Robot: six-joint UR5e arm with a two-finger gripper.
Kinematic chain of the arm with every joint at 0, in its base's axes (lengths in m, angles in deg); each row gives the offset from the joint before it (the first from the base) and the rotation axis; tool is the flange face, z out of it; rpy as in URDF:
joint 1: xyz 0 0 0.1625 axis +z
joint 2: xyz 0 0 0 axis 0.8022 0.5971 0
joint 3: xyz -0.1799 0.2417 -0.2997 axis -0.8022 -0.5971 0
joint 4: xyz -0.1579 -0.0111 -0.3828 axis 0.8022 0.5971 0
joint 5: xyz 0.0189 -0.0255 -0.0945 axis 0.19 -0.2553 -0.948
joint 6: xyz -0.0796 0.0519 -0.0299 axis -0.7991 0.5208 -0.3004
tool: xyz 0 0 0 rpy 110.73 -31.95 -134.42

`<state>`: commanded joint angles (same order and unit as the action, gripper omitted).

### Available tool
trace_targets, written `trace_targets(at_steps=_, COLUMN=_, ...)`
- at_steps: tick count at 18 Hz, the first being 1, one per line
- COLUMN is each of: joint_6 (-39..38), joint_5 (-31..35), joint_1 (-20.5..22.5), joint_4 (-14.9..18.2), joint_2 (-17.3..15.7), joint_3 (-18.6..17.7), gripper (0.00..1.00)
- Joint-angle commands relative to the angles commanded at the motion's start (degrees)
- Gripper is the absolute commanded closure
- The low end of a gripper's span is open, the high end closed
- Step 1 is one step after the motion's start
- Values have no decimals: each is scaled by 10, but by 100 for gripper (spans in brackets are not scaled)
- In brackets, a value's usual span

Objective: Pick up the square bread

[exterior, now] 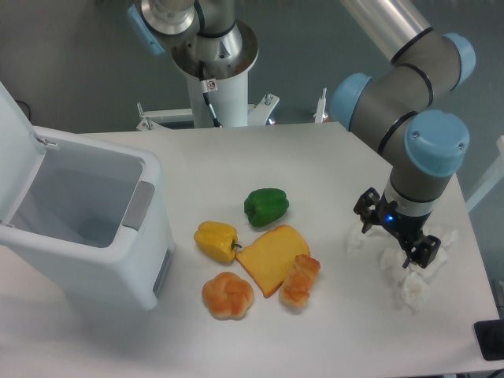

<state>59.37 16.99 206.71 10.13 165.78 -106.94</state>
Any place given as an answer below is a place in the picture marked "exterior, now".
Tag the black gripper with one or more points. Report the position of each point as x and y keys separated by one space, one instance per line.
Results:
x=420 y=249

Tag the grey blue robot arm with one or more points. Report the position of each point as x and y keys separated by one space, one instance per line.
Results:
x=392 y=115

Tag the twisted long bread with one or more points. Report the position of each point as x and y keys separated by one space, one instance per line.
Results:
x=295 y=289

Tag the square toast bread slice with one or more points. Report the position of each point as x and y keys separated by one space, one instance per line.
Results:
x=269 y=258

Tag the round knotted bread roll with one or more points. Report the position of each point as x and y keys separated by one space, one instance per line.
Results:
x=227 y=296

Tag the small crumpled white tissue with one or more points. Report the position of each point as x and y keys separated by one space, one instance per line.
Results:
x=355 y=238

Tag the crumpled white tissue paper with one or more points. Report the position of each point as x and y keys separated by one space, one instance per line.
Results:
x=412 y=284

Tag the green bell pepper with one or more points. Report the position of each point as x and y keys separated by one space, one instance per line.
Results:
x=264 y=206

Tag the black device at edge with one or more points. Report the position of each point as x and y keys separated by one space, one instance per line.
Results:
x=489 y=336

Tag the yellow bell pepper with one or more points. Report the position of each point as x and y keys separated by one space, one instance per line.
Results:
x=217 y=240

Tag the white trash bin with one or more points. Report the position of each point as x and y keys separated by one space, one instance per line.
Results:
x=94 y=222

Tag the white bin lid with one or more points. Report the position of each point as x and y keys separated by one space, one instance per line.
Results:
x=23 y=150

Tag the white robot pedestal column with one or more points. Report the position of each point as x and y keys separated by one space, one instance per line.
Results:
x=216 y=71

